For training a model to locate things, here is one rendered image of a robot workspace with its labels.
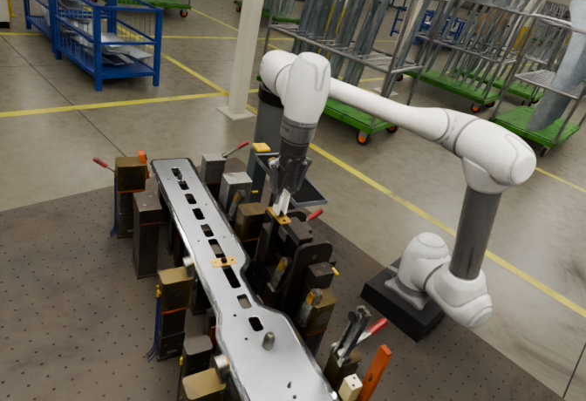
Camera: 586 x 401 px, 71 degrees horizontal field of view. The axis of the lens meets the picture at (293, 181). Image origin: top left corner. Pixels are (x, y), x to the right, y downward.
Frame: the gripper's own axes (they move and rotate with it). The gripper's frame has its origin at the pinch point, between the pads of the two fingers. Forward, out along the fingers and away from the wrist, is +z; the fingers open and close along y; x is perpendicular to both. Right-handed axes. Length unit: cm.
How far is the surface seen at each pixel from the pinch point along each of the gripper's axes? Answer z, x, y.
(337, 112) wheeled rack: 102, -287, -272
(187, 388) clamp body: 27, 27, 34
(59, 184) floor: 129, -228, 39
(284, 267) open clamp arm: 23.0, 3.3, -4.4
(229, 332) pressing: 31.1, 13.7, 17.7
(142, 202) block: 28, -48, 25
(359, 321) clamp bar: 13.1, 35.0, -5.3
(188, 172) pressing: 30, -70, 0
